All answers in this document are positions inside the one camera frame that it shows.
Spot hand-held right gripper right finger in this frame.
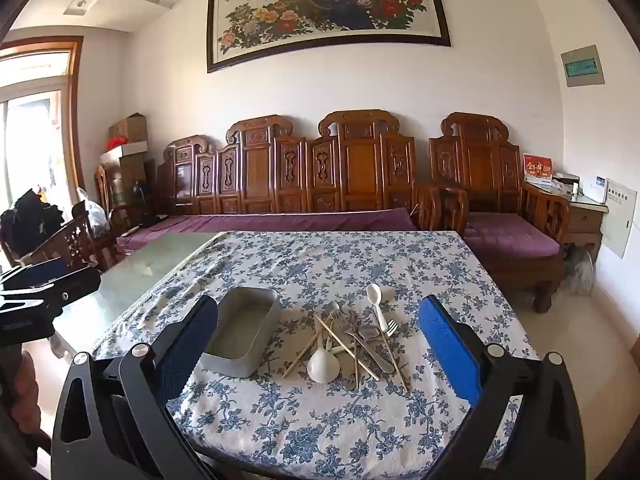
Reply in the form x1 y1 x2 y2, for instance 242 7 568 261
417 294 587 480

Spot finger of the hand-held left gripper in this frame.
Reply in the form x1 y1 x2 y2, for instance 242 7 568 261
0 267 103 318
0 257 76 291

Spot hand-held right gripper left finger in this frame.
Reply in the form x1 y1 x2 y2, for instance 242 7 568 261
50 294 221 480

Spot grey utensil box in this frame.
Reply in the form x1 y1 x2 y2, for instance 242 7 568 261
200 287 281 378

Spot metal spoon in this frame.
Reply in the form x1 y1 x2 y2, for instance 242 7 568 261
345 324 398 375

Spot white long-handled spoon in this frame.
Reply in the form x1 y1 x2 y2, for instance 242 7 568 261
366 283 391 333

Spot metal fork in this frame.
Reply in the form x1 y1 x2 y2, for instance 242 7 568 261
327 301 347 332

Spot white soup spoon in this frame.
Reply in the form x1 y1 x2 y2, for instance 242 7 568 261
306 320 342 385

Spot person's left hand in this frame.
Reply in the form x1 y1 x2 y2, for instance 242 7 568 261
15 352 42 426

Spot wooden chair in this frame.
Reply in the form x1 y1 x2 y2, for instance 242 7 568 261
20 210 118 275

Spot black bag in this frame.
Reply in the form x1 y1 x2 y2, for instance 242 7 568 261
0 189 65 256

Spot clear plastic bag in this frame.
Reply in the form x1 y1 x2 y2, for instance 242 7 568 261
75 187 109 238

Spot small black fan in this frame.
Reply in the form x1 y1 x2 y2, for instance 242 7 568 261
132 180 158 228

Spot purple armchair cushion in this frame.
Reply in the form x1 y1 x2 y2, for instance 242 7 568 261
462 211 562 260

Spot white flat box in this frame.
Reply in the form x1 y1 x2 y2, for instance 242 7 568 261
100 141 149 165

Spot blue floral tablecloth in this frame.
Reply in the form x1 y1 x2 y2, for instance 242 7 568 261
92 230 538 480

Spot grey fuzzy round object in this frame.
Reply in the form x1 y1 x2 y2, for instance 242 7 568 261
565 247 597 297

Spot purple sofa cushion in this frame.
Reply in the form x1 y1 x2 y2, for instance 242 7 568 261
116 207 418 256

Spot brown cardboard box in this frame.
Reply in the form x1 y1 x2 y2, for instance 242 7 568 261
109 112 148 146

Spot wooden side table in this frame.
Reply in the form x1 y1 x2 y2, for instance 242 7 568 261
565 187 608 263

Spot carved wooden sofa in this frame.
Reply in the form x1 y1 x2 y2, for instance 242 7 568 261
156 110 468 233

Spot carved wooden armchair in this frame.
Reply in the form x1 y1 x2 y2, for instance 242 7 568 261
429 112 571 313

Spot red card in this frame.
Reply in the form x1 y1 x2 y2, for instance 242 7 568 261
523 153 554 183

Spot framed peacock painting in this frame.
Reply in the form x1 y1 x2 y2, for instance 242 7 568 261
206 0 452 74

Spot wooden window frame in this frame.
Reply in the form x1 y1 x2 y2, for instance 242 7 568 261
0 36 85 271

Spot white wall panel door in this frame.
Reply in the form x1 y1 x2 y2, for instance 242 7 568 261
602 179 638 260

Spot grey wall box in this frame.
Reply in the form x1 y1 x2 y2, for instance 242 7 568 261
560 45 606 88

